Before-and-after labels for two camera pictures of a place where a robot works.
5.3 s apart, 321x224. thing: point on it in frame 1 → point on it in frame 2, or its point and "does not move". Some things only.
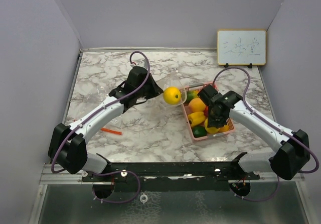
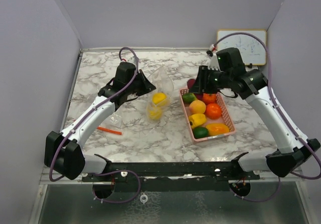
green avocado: [199, 130] does not move
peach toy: [196, 105] does not move
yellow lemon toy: [171, 95] → [158, 97]
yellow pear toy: [210, 129] → [155, 113]
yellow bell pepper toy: [195, 118] does not move
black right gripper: [212, 122] → [201, 85]
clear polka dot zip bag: [174, 93] → [159, 100]
